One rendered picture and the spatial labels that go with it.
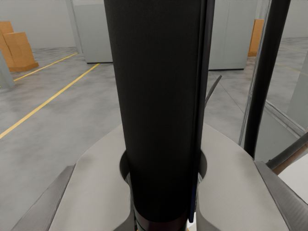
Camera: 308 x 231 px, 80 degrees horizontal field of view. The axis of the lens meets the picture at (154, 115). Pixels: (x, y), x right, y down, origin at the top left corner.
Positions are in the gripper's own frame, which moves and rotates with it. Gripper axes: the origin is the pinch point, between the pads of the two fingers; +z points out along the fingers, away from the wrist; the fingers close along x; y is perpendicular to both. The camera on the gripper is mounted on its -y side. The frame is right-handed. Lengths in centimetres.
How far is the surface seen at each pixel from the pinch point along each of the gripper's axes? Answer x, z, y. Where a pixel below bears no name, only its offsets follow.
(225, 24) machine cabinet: 181, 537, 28
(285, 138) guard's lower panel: 70, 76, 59
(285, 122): 70, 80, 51
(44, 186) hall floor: -125, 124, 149
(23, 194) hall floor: -143, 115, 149
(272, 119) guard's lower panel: 70, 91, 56
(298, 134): 70, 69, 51
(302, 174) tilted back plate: 31.2, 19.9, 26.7
